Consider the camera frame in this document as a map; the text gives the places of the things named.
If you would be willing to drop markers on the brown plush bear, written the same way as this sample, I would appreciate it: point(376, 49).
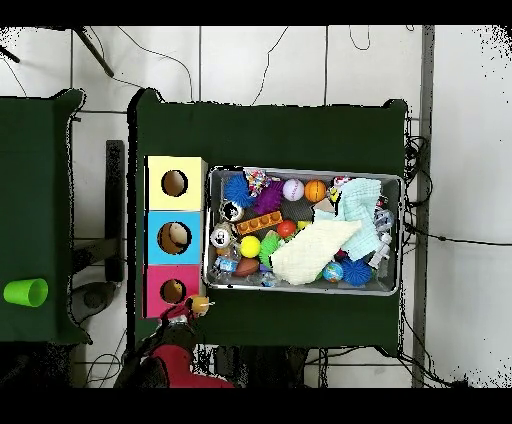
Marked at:
point(199, 304)

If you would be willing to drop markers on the cream waffle cloth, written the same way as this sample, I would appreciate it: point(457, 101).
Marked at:
point(312, 252)

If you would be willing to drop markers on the mint green waffle cloth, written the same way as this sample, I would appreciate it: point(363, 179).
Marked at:
point(360, 212)

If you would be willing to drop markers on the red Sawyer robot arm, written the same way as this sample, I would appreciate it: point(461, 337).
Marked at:
point(180, 368)

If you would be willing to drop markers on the wooden three-hole box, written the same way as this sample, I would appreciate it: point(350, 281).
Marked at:
point(188, 256)

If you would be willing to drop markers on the silver mesh bin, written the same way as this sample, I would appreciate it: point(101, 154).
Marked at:
point(390, 276)

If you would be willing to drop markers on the grey floor base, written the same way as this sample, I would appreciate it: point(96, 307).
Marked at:
point(94, 300)

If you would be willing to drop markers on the yellow ball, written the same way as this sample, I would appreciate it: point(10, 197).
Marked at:
point(250, 246)

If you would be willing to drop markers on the orange toy brick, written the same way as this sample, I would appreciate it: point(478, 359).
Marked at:
point(260, 222)

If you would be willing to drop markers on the blue fuzzy ball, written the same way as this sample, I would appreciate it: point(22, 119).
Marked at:
point(238, 191)

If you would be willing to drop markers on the red ball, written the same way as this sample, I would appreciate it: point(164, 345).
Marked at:
point(286, 228)

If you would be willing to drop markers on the purple spiky ball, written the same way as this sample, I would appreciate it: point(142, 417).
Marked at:
point(268, 196)

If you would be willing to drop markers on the green plastic cup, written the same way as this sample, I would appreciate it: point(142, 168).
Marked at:
point(24, 293)

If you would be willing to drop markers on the white toy baseball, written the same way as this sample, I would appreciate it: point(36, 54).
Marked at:
point(293, 189)

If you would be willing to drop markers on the orange toy basketball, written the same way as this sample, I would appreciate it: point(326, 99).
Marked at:
point(316, 191)

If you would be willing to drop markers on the dark green tablecloth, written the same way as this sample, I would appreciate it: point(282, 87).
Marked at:
point(32, 160)
point(260, 136)

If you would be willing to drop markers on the black tripod leg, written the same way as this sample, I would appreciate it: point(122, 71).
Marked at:
point(10, 56)
point(94, 52)

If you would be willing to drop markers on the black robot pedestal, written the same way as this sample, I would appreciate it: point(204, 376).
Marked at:
point(264, 368)

